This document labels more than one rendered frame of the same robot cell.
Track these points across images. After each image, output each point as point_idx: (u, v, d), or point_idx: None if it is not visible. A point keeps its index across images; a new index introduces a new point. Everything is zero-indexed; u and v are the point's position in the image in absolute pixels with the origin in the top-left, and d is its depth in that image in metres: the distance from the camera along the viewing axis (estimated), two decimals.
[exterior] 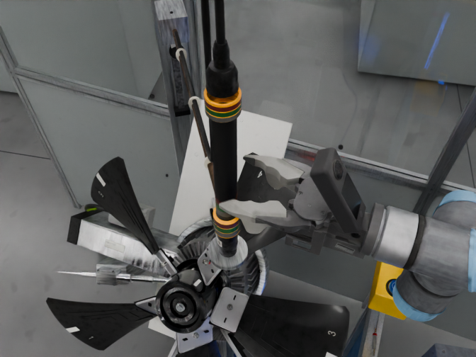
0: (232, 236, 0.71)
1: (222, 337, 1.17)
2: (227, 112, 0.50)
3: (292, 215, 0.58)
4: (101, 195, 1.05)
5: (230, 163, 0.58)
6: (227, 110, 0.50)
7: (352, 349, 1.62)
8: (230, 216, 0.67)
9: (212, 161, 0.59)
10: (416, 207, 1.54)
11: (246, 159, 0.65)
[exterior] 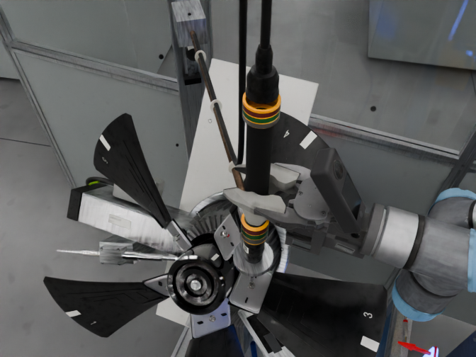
0: (260, 243, 0.70)
1: (239, 323, 1.06)
2: (267, 119, 0.49)
3: (290, 212, 0.58)
4: (105, 161, 0.93)
5: (265, 169, 0.57)
6: (267, 117, 0.49)
7: None
8: None
9: (246, 167, 0.58)
10: (445, 187, 1.43)
11: (238, 169, 0.64)
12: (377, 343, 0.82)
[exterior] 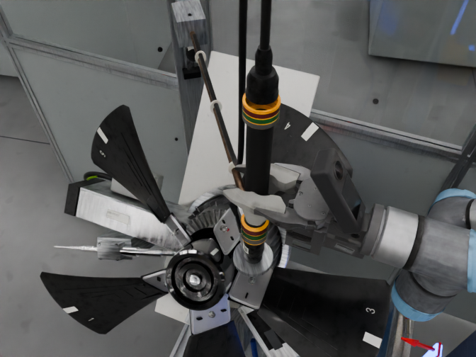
0: (260, 244, 0.70)
1: (239, 320, 1.04)
2: (267, 120, 0.49)
3: (290, 212, 0.58)
4: (103, 154, 0.92)
5: (264, 170, 0.57)
6: (267, 117, 0.49)
7: None
8: None
9: (246, 168, 0.58)
10: (447, 183, 1.41)
11: (238, 169, 0.64)
12: (380, 338, 0.81)
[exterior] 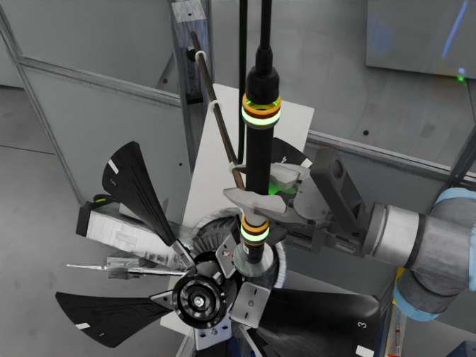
0: (260, 244, 0.70)
1: (239, 334, 1.11)
2: (267, 120, 0.49)
3: (290, 212, 0.58)
4: (114, 183, 0.99)
5: (265, 170, 0.57)
6: (267, 117, 0.49)
7: None
8: None
9: (246, 168, 0.58)
10: (437, 200, 1.49)
11: (238, 170, 0.64)
12: (372, 351, 0.86)
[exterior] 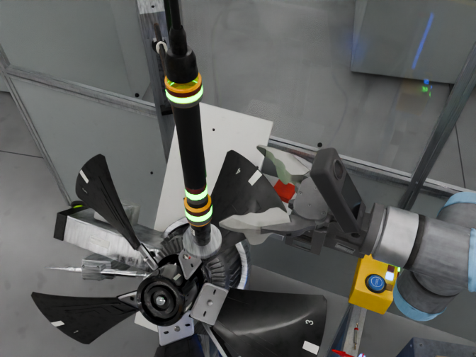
0: (204, 224, 0.72)
1: (205, 331, 1.20)
2: (187, 98, 0.51)
3: (296, 219, 0.57)
4: (86, 191, 1.07)
5: (195, 149, 0.59)
6: (187, 96, 0.51)
7: (338, 345, 1.64)
8: (200, 204, 0.68)
9: (178, 148, 0.60)
10: (401, 205, 1.57)
11: (258, 149, 0.67)
12: (317, 346, 0.94)
